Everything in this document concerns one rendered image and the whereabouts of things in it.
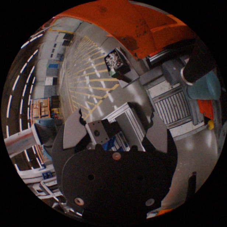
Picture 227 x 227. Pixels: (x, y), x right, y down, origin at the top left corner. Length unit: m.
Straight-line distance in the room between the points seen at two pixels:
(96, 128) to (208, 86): 0.48
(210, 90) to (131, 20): 0.33
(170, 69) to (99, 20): 0.50
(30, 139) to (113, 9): 0.56
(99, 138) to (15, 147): 0.45
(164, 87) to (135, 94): 0.42
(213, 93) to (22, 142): 0.66
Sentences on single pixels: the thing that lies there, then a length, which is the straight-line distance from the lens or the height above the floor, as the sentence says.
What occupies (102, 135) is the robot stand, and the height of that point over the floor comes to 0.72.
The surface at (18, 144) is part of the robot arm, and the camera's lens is 0.41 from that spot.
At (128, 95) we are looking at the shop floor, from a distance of 1.03.
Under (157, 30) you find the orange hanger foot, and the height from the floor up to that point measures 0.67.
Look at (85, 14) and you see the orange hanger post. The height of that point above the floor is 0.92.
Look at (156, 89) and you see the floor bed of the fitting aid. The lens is 0.86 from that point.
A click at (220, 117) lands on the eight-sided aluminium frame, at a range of 0.50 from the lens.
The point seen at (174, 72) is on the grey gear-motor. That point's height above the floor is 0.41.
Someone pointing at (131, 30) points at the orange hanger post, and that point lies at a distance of 0.34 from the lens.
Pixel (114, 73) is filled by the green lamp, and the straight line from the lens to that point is 0.37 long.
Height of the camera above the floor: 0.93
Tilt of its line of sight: 51 degrees down
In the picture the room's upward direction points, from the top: 104 degrees counter-clockwise
